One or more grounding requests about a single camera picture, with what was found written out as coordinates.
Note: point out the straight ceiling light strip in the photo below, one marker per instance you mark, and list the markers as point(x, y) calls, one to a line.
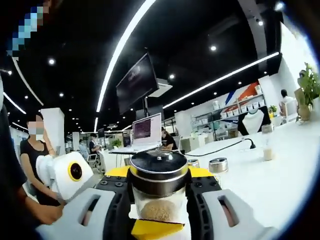
point(225, 77)

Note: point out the small seasoning bottle beige powder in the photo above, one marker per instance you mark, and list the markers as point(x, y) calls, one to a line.
point(218, 166)

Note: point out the hanging black monitor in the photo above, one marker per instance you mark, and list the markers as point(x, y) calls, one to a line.
point(137, 80)

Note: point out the small seasoning bottle white powder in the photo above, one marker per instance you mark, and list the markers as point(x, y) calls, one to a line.
point(193, 163)

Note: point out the small green potted plant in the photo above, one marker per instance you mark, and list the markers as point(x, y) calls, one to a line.
point(272, 110)

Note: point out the green potted plant white pot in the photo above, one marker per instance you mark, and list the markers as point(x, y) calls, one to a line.
point(310, 82)

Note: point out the white ceiling air conditioner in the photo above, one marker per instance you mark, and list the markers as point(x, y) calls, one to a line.
point(162, 88)

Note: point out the brown paper bag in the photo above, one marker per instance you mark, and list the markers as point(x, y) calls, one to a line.
point(301, 102)

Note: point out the black and white shirt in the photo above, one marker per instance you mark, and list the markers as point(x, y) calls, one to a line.
point(252, 122)

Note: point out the white worn device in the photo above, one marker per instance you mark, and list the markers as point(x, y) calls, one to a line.
point(1, 90)

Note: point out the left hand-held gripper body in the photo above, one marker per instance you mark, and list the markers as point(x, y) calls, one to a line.
point(60, 175)

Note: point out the operator in black shirt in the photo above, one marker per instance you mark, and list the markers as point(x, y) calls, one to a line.
point(10, 155)

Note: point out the curved ceiling light strip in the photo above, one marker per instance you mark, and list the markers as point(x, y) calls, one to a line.
point(122, 42)

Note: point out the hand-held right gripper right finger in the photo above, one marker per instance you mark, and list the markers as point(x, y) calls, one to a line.
point(237, 215)

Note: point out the shelf with white bins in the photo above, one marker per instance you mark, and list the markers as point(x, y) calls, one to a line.
point(225, 112)

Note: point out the tall seasoning bottle brown powder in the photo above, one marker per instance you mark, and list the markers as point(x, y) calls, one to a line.
point(157, 175)

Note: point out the tall seasoning bottle white powder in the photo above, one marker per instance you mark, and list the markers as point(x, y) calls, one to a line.
point(267, 152)

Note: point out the open white laptop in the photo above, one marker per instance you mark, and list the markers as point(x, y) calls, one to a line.
point(147, 130)

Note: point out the green indoor plant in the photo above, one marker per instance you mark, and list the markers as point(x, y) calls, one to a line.
point(116, 143)

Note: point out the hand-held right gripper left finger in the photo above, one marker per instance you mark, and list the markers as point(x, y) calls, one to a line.
point(75, 215)

